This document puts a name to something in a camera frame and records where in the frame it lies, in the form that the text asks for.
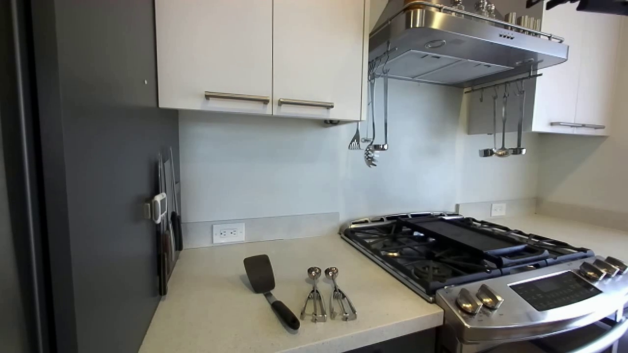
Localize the white upper cabinet left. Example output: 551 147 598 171
155 0 365 122

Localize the white upper cabinet right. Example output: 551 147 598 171
532 4 624 136

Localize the dark tall refrigerator panel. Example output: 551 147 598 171
0 0 178 353

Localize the white cabinet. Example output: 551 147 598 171
155 0 365 122
532 4 624 136

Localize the stainless steel range hood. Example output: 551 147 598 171
369 0 569 87

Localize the black cast iron griddle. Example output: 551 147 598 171
406 218 524 255

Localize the stainless steel gas stove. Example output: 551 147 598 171
339 214 628 353

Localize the metal scoop left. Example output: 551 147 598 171
300 267 326 322

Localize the hanging measuring cups right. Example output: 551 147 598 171
479 85 528 157

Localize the black oven control panel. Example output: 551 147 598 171
512 273 600 312

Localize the white wall outlet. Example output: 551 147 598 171
212 224 245 245

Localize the black spatula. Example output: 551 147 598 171
243 255 300 332

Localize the hanging ladle utensils left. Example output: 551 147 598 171
347 73 388 169

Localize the metal scoop right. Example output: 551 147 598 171
324 267 357 322

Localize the silver stove knob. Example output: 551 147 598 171
606 255 628 273
455 289 483 316
577 263 604 283
593 259 618 279
477 285 502 310

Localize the metal scoop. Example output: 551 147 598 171
324 267 357 322
300 267 326 322

